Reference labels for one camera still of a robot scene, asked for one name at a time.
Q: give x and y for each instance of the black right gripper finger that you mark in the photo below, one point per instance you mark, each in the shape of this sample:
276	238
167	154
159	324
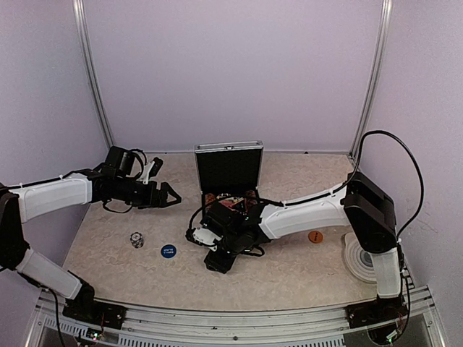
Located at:
189	235
220	260

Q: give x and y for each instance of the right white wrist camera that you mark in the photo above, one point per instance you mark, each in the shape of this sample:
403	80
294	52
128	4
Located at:
205	237

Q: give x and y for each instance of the red playing card deck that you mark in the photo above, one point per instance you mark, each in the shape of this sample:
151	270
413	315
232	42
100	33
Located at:
234	203

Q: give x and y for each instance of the red chip row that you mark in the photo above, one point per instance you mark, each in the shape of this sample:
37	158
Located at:
209	197

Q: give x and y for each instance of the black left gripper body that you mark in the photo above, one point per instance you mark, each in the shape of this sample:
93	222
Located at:
138	198

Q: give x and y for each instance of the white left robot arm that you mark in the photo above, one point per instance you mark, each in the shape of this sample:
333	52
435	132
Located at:
24	202

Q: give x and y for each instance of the aluminium poker chip case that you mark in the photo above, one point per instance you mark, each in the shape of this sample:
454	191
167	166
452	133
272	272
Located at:
231	168

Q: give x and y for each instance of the grey striped plate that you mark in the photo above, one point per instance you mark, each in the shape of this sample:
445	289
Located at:
357	260

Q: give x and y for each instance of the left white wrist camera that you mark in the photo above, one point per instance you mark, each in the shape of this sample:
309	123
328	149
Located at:
151	169

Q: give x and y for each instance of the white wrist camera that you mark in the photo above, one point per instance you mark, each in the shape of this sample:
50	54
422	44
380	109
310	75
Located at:
151	169
205	237

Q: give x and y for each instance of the orange round button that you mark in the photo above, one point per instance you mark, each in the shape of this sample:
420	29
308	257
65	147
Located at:
315	237

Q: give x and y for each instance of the blue round button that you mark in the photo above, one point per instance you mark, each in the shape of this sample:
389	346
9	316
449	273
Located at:
168	251

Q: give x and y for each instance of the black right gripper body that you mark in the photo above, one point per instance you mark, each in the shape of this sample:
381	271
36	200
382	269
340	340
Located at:
231	244

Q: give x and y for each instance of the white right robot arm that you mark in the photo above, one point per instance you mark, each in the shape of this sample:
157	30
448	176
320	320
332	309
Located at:
357	203

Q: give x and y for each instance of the black white chip stack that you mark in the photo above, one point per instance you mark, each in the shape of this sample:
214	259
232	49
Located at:
137	240

